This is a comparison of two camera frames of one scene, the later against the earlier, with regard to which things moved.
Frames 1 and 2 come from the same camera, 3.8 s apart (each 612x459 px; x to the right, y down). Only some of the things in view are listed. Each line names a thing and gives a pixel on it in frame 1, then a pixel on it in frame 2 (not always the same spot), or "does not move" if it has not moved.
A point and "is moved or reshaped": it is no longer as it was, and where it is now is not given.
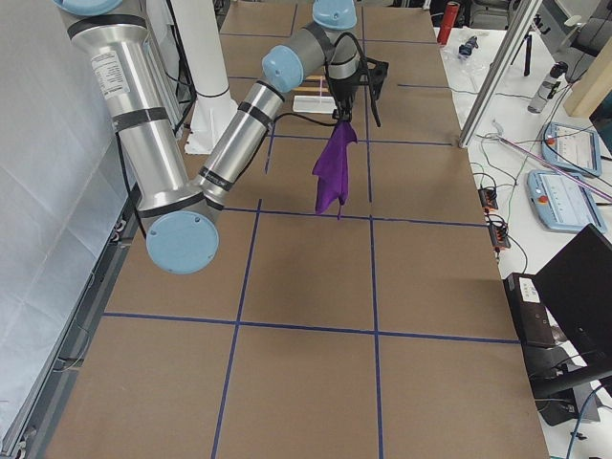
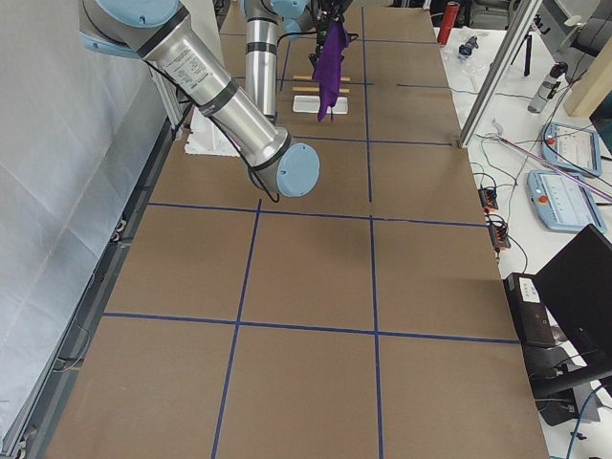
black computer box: (534, 321) does not move
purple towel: (333, 169) is moved or reshaped
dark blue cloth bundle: (467, 49) does not move
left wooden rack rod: (311, 89) does not move
